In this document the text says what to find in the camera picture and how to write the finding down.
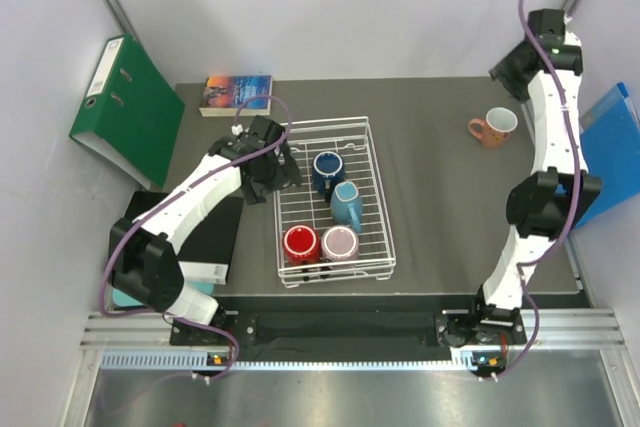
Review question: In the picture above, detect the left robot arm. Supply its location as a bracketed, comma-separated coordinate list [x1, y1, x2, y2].
[103, 116, 302, 344]

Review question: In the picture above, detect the red mug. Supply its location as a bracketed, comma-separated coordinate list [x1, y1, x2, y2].
[282, 224, 321, 266]

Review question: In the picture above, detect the teal notebook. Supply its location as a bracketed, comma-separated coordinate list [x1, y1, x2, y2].
[112, 282, 214, 309]

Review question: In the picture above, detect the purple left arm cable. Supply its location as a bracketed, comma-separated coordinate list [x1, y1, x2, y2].
[99, 94, 294, 317]

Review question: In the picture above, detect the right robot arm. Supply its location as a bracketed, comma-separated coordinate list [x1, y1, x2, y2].
[466, 9, 602, 343]

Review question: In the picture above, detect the light blue floral mug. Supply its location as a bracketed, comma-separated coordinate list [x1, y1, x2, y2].
[330, 181, 364, 234]

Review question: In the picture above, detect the lilac mug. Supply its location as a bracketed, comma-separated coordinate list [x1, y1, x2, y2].
[321, 225, 359, 262]

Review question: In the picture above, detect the white cable duct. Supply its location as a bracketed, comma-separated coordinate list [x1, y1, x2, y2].
[99, 350, 479, 372]

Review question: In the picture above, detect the blue folder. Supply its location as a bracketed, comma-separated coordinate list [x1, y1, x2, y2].
[576, 82, 639, 228]

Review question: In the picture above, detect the black box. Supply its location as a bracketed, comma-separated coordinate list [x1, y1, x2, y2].
[107, 190, 245, 285]

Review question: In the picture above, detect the paperback book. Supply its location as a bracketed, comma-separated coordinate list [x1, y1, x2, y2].
[199, 75, 273, 117]

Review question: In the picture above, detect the white wire dish rack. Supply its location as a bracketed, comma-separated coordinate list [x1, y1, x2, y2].
[275, 117, 396, 288]

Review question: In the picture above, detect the dark blue mug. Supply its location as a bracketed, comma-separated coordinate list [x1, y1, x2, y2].
[311, 151, 346, 194]

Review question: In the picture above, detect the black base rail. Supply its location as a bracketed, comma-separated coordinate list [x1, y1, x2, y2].
[169, 294, 526, 363]

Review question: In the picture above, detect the green lever arch binder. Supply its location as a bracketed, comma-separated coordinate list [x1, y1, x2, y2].
[69, 34, 185, 189]

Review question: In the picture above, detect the pink floral mug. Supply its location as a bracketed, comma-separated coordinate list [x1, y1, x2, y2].
[467, 107, 518, 149]

